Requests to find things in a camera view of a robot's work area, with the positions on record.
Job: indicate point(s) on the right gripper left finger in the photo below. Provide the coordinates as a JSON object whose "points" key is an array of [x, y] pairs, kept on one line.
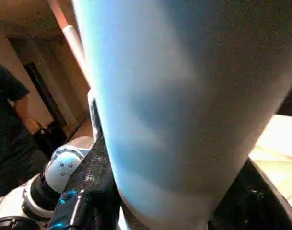
{"points": [[86, 196]]}

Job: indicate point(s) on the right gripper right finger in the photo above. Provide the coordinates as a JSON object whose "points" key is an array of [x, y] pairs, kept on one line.
{"points": [[256, 201]]}

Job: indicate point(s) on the person in dark clothes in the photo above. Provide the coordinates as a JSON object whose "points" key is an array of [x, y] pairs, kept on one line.
{"points": [[9, 129]]}

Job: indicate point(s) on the white plastic table leg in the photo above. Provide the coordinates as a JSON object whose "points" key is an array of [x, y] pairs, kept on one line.
{"points": [[184, 105], [71, 38]]}

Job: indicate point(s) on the white plastic table top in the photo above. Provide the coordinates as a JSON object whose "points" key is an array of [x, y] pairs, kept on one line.
{"points": [[280, 153]]}

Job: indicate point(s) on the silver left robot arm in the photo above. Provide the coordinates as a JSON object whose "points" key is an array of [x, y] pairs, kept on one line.
{"points": [[35, 187]]}

